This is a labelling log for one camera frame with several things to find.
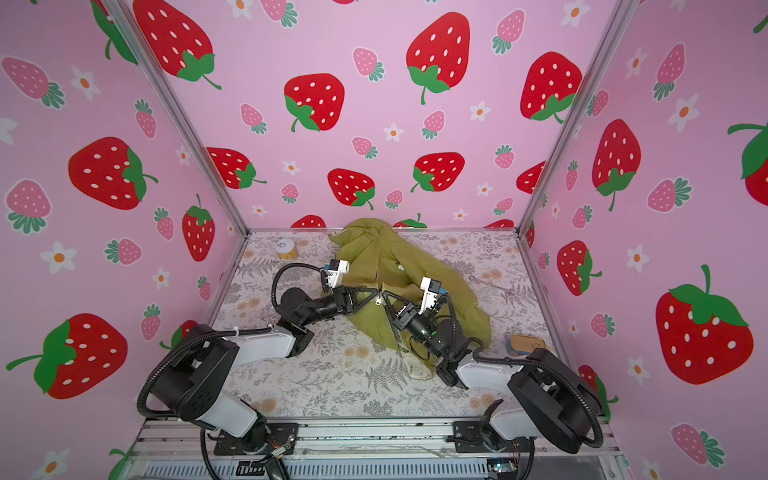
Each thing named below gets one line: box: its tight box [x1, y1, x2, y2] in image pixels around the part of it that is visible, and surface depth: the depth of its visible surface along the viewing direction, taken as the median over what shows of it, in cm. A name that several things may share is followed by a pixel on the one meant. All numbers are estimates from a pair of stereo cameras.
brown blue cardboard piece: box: [508, 334, 546, 355], surface depth 88 cm
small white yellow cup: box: [276, 238, 298, 261], surface depth 113 cm
